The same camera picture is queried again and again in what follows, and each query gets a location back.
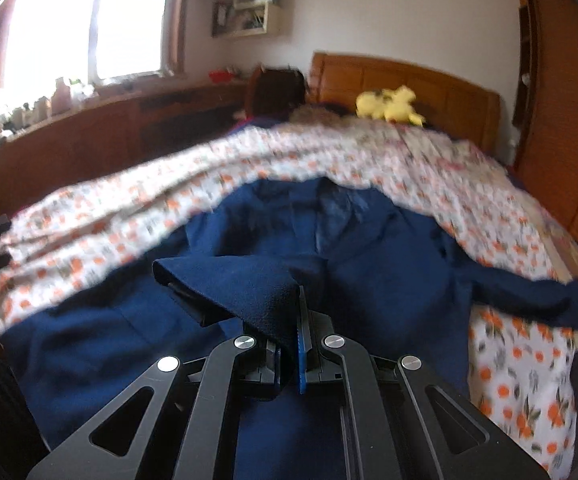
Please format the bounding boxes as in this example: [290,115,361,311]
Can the beige patterned pillow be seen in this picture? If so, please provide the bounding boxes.
[289,104,360,127]

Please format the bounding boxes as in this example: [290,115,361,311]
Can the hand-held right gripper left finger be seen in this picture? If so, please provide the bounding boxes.
[26,335,285,480]

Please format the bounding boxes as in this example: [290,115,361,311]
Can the yellow plush toy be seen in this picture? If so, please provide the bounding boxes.
[355,86,426,127]

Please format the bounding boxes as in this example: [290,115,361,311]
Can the beige bottle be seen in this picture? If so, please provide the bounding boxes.
[51,77,72,114]

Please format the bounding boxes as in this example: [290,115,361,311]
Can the wooden headboard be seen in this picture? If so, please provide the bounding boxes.
[309,51,501,153]

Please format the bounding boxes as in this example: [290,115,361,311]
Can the orange floral bed sheet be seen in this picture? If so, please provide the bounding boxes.
[0,122,577,480]

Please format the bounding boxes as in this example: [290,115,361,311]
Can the wooden wardrobe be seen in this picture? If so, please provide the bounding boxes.
[512,0,578,306]

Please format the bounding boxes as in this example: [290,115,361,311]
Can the navy blue coat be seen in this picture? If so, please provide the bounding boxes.
[1,175,578,480]

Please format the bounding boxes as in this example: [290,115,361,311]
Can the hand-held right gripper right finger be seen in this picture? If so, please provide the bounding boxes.
[296,284,552,480]

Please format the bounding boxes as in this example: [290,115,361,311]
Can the window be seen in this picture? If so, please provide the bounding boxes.
[0,0,190,91]

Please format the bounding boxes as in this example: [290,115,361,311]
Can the wooden window cabinet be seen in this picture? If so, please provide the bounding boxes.
[0,80,255,221]

